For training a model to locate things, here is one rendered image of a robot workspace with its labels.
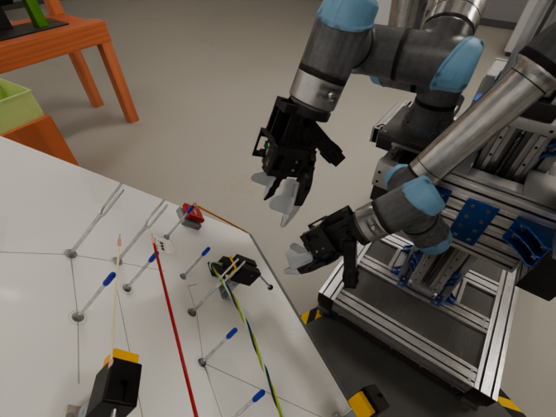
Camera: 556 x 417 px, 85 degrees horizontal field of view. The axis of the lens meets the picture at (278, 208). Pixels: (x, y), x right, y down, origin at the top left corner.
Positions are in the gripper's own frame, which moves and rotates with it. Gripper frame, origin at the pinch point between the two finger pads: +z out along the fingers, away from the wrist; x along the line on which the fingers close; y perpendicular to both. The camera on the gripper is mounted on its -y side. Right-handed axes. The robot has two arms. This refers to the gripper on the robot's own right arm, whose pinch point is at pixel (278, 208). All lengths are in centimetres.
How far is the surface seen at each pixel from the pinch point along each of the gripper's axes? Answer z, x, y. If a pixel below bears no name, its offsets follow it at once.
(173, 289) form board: 17.5, 2.6, 17.0
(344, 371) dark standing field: 101, -4, -82
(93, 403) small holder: 5.6, 24.8, 29.6
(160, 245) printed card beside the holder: 17.0, -8.8, 17.9
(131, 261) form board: 14.2, -1.7, 23.9
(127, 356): 5.7, 20.8, 26.6
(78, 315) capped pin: 10.1, 11.5, 31.4
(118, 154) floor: 121, -249, 9
